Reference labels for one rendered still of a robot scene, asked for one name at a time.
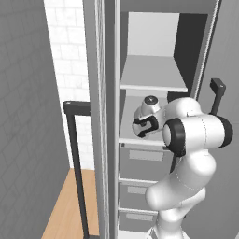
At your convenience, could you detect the grey open freezer door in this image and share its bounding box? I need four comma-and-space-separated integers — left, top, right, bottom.
81, 0, 110, 239

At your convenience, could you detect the grey freezer cabinet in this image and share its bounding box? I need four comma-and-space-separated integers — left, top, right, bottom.
104, 0, 222, 239

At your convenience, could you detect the grey fridge door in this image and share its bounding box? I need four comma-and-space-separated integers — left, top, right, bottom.
182, 0, 239, 239

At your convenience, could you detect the grey freezer drawer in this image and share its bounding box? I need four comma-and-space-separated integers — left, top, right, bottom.
118, 182, 161, 213
118, 212, 161, 233
119, 145, 176, 182

